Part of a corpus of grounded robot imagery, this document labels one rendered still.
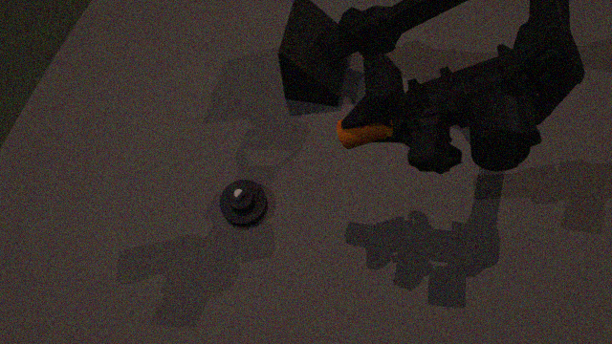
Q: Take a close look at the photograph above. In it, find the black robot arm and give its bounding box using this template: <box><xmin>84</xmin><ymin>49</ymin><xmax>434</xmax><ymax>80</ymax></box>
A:
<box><xmin>316</xmin><ymin>0</ymin><xmax>584</xmax><ymax>174</ymax></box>

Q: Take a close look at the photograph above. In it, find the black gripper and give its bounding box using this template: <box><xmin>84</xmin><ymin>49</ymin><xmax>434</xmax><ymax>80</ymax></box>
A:
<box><xmin>341</xmin><ymin>54</ymin><xmax>470</xmax><ymax>147</ymax></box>

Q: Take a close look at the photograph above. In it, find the orange cylinder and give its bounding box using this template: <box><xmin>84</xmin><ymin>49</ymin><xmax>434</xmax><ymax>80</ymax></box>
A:
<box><xmin>337</xmin><ymin>119</ymin><xmax>393</xmax><ymax>149</ymax></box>

